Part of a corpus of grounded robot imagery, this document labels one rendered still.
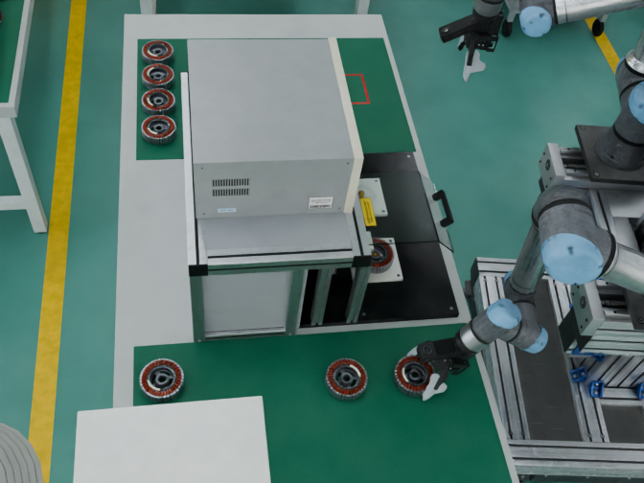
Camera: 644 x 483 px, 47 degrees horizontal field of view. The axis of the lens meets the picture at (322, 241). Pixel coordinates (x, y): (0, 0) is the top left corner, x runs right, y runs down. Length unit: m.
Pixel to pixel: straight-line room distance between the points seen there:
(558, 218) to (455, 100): 2.40
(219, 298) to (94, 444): 0.59
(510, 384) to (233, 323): 1.15
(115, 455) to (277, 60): 1.04
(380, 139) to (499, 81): 1.68
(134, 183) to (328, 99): 0.81
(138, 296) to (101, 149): 1.51
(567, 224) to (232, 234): 0.77
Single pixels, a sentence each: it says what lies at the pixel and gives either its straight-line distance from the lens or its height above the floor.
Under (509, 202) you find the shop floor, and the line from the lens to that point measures 3.56.
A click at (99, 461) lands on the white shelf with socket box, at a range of 1.45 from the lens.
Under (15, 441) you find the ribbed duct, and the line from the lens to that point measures 1.03.
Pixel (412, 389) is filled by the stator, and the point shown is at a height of 0.79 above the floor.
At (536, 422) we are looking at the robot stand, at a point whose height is 0.21.
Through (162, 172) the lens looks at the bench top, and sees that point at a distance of 2.43.
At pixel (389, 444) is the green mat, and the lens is 1.97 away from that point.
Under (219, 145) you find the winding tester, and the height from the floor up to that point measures 1.32.
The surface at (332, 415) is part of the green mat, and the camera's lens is 1.98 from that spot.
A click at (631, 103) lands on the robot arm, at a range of 2.25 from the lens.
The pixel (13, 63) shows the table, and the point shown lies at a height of 0.75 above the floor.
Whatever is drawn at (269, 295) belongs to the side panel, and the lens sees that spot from 1.90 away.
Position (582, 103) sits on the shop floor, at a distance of 4.23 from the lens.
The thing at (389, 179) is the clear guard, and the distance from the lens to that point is 2.03.
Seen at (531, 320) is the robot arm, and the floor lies 0.99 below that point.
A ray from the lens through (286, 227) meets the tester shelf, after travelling 1.82.
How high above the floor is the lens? 2.55
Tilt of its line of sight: 53 degrees down
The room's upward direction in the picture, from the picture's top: 10 degrees clockwise
